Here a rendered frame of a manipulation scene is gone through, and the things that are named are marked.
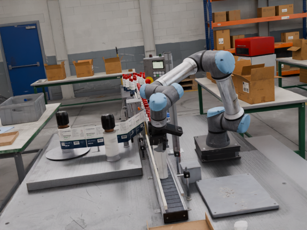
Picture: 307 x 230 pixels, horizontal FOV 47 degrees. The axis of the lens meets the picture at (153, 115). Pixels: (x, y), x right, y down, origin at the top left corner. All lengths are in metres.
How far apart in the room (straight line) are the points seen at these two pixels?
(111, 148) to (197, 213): 0.78
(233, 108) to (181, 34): 7.96
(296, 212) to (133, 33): 8.50
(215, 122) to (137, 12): 7.84
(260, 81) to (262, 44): 3.93
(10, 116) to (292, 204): 3.12
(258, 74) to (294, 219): 2.32
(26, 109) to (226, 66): 2.67
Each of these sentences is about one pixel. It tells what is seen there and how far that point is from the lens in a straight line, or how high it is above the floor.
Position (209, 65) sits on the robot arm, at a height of 1.44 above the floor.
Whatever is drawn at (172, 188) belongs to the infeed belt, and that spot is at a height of 0.88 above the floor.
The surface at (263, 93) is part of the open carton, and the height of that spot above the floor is 0.88.
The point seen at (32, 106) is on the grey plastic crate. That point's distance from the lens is 4.01.
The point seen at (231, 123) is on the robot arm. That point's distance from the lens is 2.05.
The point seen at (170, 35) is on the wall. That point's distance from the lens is 9.84.
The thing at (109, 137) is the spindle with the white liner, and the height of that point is 1.04.
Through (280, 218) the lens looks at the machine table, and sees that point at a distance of 1.63.
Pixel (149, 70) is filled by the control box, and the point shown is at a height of 1.39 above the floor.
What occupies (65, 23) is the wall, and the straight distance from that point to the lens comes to 9.89.
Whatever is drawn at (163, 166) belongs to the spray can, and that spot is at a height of 0.96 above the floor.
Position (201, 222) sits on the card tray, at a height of 0.83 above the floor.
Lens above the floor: 1.66
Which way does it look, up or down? 14 degrees down
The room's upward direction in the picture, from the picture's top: 6 degrees counter-clockwise
